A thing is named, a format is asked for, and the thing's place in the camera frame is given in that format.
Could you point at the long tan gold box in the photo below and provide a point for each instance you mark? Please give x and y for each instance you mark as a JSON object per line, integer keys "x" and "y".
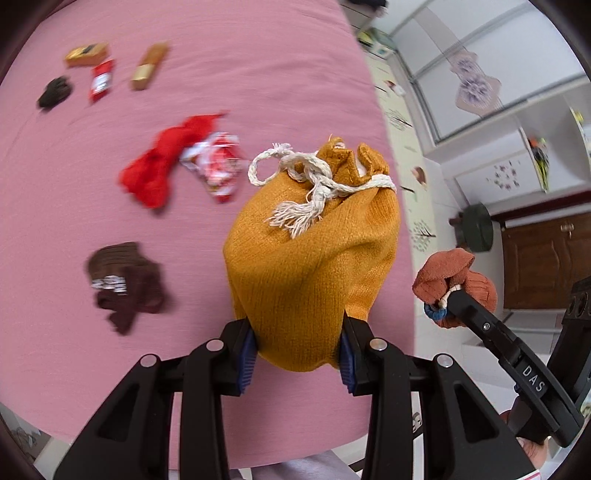
{"x": 148, "y": 67}

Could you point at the red snack packet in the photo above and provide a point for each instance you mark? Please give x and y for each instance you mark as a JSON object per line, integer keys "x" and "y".
{"x": 101, "y": 83}

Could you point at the rust orange sock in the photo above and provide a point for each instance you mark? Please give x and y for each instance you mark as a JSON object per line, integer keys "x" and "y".
{"x": 443, "y": 272}

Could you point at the brown sock with label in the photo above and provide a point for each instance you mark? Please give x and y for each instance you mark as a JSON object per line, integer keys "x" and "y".
{"x": 129, "y": 272}

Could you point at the person's right hand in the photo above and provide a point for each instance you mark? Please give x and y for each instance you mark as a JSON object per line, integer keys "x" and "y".
{"x": 533, "y": 452}

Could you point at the white cabinet with flower stickers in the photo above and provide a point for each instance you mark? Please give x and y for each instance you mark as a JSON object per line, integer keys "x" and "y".
{"x": 503, "y": 170}

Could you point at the dark brown knit sock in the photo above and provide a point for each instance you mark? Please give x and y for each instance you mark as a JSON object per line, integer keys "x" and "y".
{"x": 54, "y": 92}

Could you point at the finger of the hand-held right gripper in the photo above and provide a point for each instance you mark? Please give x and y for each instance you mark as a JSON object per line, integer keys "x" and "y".
{"x": 480, "y": 323}

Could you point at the pink wall ornament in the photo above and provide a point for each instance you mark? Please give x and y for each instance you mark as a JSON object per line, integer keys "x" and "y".
{"x": 475, "y": 83}

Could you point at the wooden cabinet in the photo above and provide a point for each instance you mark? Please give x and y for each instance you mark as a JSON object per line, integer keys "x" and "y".
{"x": 540, "y": 258}

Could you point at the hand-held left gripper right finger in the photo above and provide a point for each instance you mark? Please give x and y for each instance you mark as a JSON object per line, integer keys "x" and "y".
{"x": 345, "y": 369}

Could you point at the dark green round stool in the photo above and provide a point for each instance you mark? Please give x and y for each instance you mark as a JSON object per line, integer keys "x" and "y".
{"x": 475, "y": 228}

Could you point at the gold box with black label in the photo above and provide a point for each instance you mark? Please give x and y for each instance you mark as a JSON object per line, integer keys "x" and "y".
{"x": 85, "y": 54}

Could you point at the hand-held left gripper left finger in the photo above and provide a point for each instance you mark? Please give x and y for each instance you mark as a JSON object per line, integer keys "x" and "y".
{"x": 247, "y": 364}

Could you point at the red and white wrapper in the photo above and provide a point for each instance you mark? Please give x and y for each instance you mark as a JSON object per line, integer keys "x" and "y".
{"x": 217, "y": 170}

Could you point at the red cloth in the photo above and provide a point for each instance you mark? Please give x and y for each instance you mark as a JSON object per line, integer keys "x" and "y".
{"x": 157, "y": 166}

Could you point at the pink bed sheet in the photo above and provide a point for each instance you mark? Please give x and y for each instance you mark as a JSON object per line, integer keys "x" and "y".
{"x": 277, "y": 69}

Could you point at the patterned floor mat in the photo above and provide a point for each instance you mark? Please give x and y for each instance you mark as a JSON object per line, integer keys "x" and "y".
{"x": 401, "y": 134}

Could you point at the person's lavender pants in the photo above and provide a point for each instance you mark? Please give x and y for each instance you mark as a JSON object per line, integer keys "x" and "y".
{"x": 295, "y": 468}

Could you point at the white sliding door wardrobe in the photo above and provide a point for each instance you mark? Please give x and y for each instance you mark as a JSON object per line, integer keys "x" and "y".
{"x": 489, "y": 27}

